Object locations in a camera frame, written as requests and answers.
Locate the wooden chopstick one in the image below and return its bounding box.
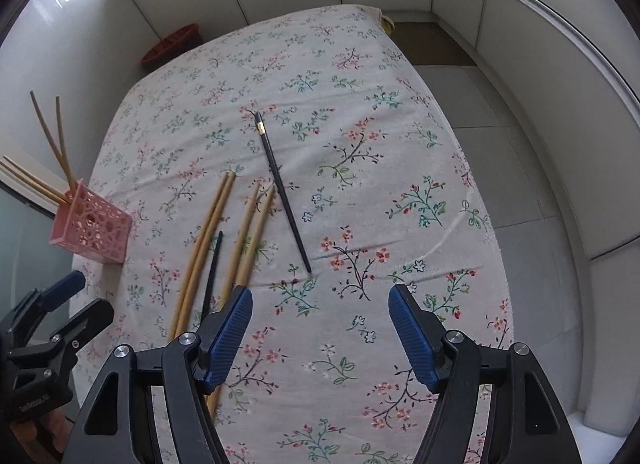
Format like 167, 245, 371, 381
167, 171, 231, 343

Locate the wooden chopstick two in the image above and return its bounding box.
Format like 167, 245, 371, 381
169, 172, 235, 340

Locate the wooden chopstick four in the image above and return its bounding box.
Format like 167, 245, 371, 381
205, 184, 278, 420

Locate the black chopstick with gold band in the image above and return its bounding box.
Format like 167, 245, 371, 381
253, 112, 311, 273

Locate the wooden chopstick three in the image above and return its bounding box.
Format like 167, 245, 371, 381
219, 186, 260, 308

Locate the pink perforated utensil basket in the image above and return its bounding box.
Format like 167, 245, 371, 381
49, 180, 132, 265

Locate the wooden chopstick in basket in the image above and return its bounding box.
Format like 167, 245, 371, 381
1, 156, 70, 205
29, 90, 63, 170
1, 162, 70, 205
55, 96, 77, 192

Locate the floral tablecloth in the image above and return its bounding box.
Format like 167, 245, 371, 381
72, 6, 512, 463

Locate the red trash bin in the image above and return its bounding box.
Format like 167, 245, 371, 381
140, 23, 203, 72

